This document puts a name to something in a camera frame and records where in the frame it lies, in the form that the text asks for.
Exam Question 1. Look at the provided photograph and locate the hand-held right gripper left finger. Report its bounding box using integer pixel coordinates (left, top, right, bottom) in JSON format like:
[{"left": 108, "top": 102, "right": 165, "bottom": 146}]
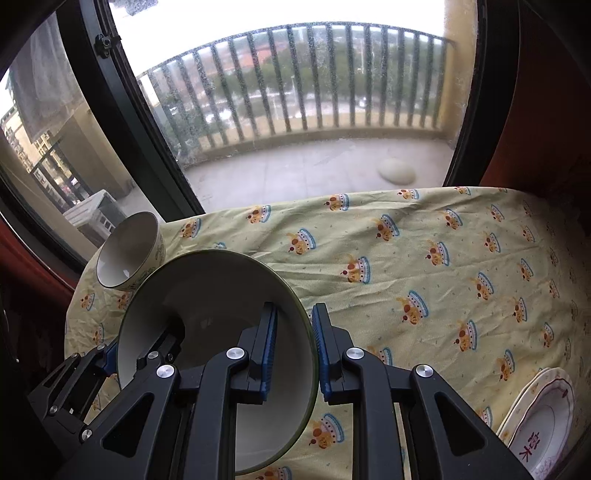
[{"left": 55, "top": 302, "right": 279, "bottom": 480}]

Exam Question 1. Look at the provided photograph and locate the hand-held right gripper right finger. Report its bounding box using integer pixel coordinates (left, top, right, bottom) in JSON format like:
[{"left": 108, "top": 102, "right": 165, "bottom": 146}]
[{"left": 311, "top": 302, "right": 534, "bottom": 480}]

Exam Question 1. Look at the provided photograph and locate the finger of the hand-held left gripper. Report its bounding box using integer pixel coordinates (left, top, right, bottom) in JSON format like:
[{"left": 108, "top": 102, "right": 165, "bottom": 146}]
[
  {"left": 28, "top": 342, "right": 122, "bottom": 462},
  {"left": 133, "top": 318, "right": 186, "bottom": 371}
]

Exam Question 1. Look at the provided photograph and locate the cream floral bowl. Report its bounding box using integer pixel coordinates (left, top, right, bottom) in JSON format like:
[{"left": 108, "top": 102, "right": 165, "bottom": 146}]
[
  {"left": 95, "top": 211, "right": 166, "bottom": 291},
  {"left": 115, "top": 251, "right": 320, "bottom": 476}
]

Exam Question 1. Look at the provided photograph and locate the yellow floral cream plate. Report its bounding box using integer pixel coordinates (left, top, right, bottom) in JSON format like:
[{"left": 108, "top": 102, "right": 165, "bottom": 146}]
[{"left": 496, "top": 367, "right": 555, "bottom": 444}]

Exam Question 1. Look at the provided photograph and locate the white plate with red pattern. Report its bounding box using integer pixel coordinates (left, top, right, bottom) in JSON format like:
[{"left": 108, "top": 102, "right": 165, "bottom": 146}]
[{"left": 505, "top": 368, "right": 575, "bottom": 480}]

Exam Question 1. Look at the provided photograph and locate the red curtain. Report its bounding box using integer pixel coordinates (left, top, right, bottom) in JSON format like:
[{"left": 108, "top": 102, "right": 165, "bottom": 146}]
[
  {"left": 0, "top": 217, "right": 98, "bottom": 333},
  {"left": 480, "top": 0, "right": 591, "bottom": 217}
]

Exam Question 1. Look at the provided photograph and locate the yellow cake-print tablecloth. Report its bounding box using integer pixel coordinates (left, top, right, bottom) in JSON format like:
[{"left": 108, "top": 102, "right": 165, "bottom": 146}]
[{"left": 65, "top": 185, "right": 591, "bottom": 480}]

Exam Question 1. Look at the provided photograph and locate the grey outdoor air conditioner unit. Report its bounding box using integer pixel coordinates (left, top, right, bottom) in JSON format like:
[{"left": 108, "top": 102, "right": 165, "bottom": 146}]
[{"left": 67, "top": 189, "right": 129, "bottom": 241}]

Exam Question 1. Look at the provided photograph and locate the round beige stone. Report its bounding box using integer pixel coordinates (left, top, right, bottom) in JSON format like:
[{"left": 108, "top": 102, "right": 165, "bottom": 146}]
[{"left": 376, "top": 157, "right": 416, "bottom": 184}]

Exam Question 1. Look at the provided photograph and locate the apartment building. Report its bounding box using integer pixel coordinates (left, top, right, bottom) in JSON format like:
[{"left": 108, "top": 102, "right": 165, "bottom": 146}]
[{"left": 0, "top": 106, "right": 93, "bottom": 204}]

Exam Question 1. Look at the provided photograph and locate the hanging grey cloth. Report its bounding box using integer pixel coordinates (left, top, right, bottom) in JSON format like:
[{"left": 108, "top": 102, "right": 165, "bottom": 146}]
[{"left": 9, "top": 14, "right": 88, "bottom": 139}]

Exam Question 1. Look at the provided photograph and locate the black window latch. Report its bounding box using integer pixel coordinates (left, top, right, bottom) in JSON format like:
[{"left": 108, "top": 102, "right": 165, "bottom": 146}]
[{"left": 93, "top": 33, "right": 116, "bottom": 58}]

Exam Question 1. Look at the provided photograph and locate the balcony railing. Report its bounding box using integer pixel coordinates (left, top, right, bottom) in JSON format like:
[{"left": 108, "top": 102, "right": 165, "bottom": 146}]
[{"left": 139, "top": 21, "right": 455, "bottom": 153}]

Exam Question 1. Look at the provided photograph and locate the dark window frame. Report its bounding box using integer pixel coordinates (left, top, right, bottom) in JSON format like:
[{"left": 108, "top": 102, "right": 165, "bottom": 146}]
[{"left": 0, "top": 0, "right": 522, "bottom": 287}]

